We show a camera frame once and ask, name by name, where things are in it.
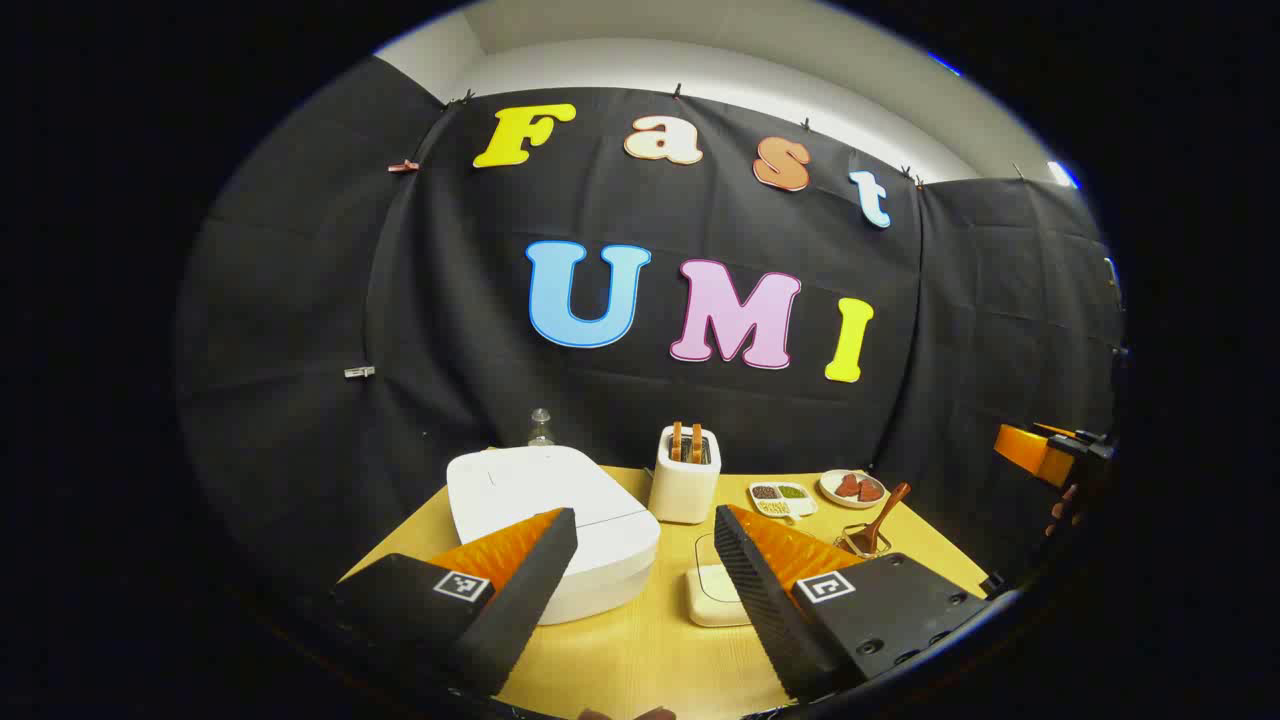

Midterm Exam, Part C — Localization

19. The white toaster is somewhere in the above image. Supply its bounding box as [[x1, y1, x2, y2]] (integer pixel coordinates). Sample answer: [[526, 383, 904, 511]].
[[648, 425, 722, 525]]

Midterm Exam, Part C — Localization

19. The brown wooden spoon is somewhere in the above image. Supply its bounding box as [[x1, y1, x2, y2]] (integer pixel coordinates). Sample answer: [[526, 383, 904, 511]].
[[850, 482, 913, 556]]

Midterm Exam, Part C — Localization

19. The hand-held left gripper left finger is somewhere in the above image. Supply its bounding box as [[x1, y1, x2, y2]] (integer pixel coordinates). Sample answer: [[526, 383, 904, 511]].
[[332, 507, 579, 698]]

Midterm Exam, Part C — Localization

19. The wire chopstick holder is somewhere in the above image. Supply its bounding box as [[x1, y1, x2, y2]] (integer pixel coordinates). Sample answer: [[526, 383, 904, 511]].
[[838, 522, 893, 559]]

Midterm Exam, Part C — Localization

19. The white rice cooker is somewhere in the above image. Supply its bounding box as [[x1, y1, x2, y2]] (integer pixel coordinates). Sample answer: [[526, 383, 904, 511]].
[[446, 445, 661, 626]]

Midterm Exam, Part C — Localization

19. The black backdrop cloth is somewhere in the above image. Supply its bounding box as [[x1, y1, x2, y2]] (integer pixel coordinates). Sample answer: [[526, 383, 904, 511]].
[[175, 55, 1126, 601]]

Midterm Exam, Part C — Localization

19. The clear box of rice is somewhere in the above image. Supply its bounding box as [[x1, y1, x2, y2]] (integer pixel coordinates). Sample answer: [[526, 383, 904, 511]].
[[685, 532, 761, 628]]

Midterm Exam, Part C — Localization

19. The divided white bean dish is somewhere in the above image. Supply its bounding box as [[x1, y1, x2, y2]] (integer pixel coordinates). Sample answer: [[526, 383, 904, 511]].
[[748, 481, 819, 523]]

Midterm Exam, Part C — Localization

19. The round white plate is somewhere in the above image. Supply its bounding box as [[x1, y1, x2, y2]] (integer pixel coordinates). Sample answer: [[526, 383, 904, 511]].
[[818, 469, 888, 510]]

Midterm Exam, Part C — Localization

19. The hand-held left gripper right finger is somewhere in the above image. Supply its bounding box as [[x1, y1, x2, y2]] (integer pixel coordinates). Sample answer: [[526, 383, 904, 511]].
[[714, 503, 991, 703]]

